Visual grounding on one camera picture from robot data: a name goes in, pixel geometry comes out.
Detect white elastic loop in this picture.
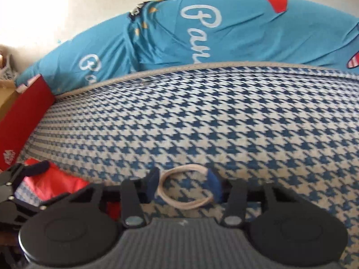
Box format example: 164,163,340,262
158,165,216,210

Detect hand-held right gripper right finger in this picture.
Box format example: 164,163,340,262
206,168,299,228

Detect blue printed quilt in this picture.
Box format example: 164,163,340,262
14,0,359,96

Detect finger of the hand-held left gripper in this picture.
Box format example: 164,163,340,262
0,161,51,194
0,195,47,225

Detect red shopping bag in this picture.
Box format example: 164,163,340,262
15,158,122,219

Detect red shoe box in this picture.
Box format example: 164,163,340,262
0,74,57,173

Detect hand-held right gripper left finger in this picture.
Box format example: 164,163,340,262
67,167,161,228

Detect white plastic basket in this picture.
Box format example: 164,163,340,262
0,53,20,81

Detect houndstooth bed mattress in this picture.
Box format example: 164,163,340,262
14,62,359,269

